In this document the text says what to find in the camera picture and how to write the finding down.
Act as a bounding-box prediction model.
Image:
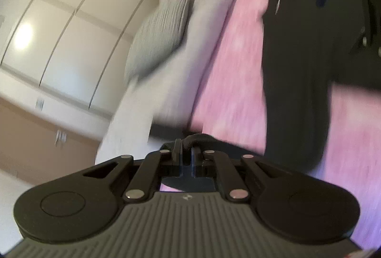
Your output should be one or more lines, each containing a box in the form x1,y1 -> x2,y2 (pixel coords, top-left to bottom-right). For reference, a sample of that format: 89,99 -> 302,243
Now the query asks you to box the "white quilt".
95,0 -> 242,168

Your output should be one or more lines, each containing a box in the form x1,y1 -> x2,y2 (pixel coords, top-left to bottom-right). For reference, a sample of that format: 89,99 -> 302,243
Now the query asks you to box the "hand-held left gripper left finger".
82,138 -> 182,204

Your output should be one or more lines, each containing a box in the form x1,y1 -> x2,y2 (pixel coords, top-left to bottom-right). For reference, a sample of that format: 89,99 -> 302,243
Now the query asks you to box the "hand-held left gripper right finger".
192,147 -> 287,203

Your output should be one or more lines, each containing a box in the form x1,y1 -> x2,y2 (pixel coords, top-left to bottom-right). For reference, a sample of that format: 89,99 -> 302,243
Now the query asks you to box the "pink fluffy blanket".
161,0 -> 381,249

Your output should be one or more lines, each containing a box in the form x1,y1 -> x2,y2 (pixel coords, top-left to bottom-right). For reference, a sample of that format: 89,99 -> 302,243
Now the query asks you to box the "wooden drawer cabinet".
0,97 -> 103,187

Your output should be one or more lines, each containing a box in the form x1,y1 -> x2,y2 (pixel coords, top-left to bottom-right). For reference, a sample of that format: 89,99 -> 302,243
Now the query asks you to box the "grey striped pillow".
123,0 -> 195,84

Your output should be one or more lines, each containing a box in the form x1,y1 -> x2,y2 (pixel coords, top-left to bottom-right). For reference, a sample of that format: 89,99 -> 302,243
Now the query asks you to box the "white wardrobe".
0,0 -> 168,117

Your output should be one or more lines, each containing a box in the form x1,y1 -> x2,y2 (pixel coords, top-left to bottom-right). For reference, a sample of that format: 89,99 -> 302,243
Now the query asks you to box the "black garment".
150,0 -> 381,191

